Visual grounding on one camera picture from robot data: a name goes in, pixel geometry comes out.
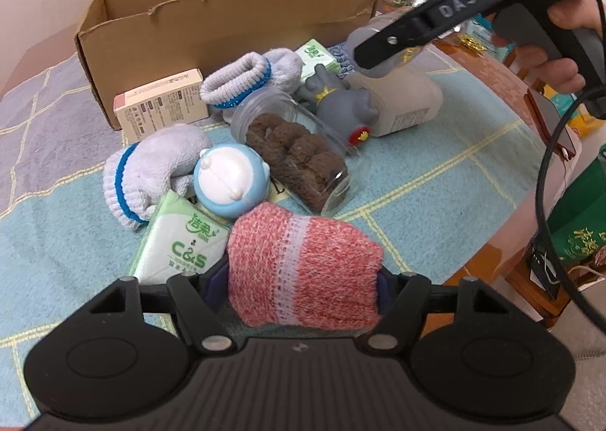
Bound white blue-striped sock roll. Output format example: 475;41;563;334
102;123;214;230

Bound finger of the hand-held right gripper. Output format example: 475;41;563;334
353;0;527;69

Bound green gift bag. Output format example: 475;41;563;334
544;154;606;271

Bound pink knit sock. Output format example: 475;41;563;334
226;202;385;331

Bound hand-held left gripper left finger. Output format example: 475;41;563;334
87;257;235;357

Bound cardboard box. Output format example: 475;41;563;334
75;0;380;131

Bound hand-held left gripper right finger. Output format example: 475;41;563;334
364;267;514;357

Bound smartphone with red case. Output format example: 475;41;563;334
526;87;578;159

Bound green white tissue pack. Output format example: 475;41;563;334
129;189;233;287
294;39;342;84

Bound translucent white plastic bottle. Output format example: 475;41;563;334
345;9;444;138

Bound pink white carton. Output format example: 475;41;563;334
112;68;210;145

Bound blue white toy figure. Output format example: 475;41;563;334
192;143;272;222

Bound grey cat toy figure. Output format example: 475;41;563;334
296;64;380;145

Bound gold clips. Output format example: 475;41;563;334
455;34;486;52

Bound person's right hand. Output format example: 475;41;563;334
492;0;606;95

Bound black cable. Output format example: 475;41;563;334
535;90;606;332

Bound clear jar of brown snacks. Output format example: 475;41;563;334
230;92;353;216

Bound teal snack packet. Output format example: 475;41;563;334
542;83;600;138

